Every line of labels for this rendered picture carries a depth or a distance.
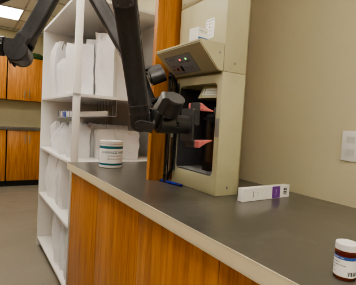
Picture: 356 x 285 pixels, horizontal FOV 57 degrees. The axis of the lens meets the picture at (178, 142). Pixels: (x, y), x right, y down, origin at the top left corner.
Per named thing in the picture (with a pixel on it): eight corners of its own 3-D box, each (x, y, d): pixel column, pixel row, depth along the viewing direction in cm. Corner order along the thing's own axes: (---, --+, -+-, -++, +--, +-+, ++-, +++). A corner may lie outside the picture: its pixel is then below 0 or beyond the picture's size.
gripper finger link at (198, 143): (217, 125, 105) (194, 124, 100) (216, 147, 106) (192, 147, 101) (205, 125, 111) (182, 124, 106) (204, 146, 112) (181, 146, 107)
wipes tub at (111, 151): (116, 164, 195) (118, 139, 194) (125, 168, 184) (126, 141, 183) (95, 165, 188) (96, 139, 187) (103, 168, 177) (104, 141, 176)
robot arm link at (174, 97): (133, 111, 101) (133, 129, 94) (144, 80, 94) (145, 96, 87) (169, 121, 104) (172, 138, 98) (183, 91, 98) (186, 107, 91)
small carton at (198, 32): (198, 47, 129) (199, 31, 128) (207, 45, 125) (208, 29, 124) (188, 44, 125) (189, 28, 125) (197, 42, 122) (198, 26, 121)
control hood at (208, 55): (177, 78, 148) (178, 56, 148) (224, 70, 121) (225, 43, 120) (154, 74, 142) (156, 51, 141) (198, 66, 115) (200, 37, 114)
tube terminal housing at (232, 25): (213, 178, 164) (224, 22, 160) (261, 192, 137) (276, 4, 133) (170, 181, 151) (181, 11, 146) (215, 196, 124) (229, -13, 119)
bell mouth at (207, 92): (221, 102, 151) (221, 90, 151) (248, 101, 136) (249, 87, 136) (189, 98, 141) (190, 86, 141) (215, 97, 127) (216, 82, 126)
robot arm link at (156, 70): (127, 65, 131) (127, 59, 123) (153, 56, 133) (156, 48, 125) (138, 93, 132) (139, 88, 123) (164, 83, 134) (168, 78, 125)
